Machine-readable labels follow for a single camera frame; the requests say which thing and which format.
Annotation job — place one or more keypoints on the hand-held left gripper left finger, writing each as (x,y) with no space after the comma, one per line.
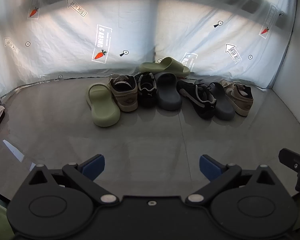
(93,166)

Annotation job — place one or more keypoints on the grey slide sandal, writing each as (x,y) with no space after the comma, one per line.
(168,97)
(223,107)

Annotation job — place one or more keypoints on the beige and black sneaker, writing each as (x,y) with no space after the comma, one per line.
(240,100)
(125,100)

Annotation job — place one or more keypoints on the printed white curtain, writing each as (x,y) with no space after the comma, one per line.
(65,42)

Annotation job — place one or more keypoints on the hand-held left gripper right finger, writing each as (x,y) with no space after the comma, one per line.
(210,167)

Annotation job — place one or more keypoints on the green slide sandal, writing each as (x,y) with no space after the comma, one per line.
(103,110)
(170,65)

